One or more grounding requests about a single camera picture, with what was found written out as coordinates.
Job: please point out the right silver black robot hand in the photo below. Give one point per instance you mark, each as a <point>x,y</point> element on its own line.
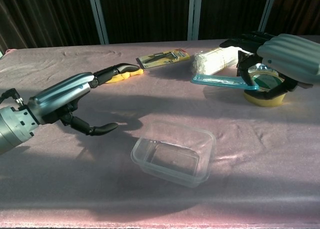
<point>292,56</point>

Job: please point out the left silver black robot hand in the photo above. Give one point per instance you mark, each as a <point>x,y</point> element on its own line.
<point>60,91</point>

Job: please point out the clear lid with blue rim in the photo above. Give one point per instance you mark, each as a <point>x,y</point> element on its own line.
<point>217,81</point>

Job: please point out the clear plastic container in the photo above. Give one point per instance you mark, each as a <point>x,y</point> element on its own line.
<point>175,154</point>

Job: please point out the dark snack packet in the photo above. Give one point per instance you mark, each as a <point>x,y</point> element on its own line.
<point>240,70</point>

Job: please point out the yellow packing tape roll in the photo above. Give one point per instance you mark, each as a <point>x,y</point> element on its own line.
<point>260,102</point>

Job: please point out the yellow rubber chicken toy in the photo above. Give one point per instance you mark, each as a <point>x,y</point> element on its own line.
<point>125,76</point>

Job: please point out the white plastic straw bundle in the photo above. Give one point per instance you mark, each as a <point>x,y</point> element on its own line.
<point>212,61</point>

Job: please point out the pink foam table cover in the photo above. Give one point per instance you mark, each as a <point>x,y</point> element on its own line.
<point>250,151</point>

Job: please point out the yellow tool blister pack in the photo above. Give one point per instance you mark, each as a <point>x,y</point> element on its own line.
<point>162,57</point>

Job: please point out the grey window frame post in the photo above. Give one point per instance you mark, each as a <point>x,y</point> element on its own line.
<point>98,16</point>
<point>194,14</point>
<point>266,11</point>

